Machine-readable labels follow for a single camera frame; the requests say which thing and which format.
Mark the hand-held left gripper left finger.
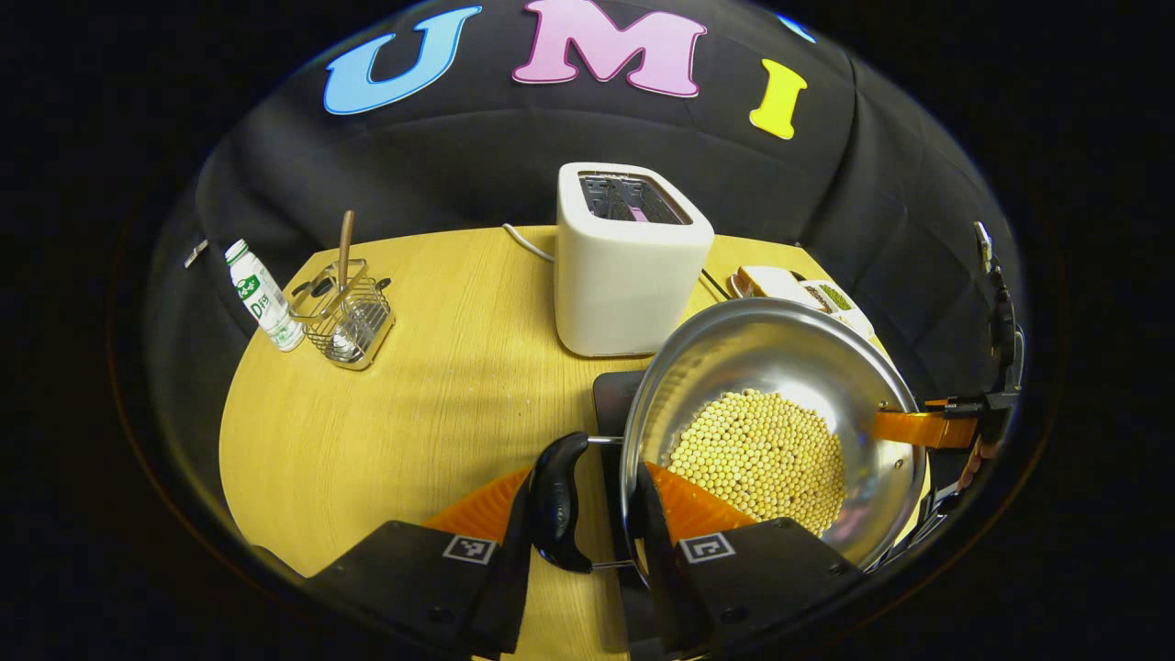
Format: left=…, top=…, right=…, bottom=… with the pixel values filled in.
left=303, top=459, right=539, bottom=657

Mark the stainless steel pot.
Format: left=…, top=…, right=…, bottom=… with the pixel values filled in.
left=528, top=296, right=928, bottom=575

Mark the pile of yellow soybeans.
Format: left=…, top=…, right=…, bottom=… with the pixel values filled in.
left=666, top=388, right=847, bottom=538

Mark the white plate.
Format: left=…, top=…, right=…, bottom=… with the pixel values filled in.
left=729, top=272, right=811, bottom=308

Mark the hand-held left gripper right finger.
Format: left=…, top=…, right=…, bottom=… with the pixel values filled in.
left=624, top=459, right=868, bottom=657

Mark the metal wire basket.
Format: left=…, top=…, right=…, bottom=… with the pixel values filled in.
left=289, top=259, right=397, bottom=371

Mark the wooden-handled spoon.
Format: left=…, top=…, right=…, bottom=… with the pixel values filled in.
left=335, top=210, right=357, bottom=299

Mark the white power cable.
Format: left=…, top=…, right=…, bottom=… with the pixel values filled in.
left=502, top=223, right=557, bottom=265

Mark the sandwich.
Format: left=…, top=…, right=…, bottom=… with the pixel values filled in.
left=734, top=266, right=811, bottom=306

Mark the black induction cooktop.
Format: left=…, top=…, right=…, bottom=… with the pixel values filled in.
left=592, top=370, right=662, bottom=657

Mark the white toaster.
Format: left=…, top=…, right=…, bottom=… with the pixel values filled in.
left=554, top=162, right=715, bottom=359

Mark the white green-label drink bottle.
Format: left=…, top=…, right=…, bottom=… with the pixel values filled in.
left=225, top=239, right=306, bottom=353

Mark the black backdrop cloth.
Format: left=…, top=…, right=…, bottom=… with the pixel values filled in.
left=138, top=0, right=1025, bottom=515

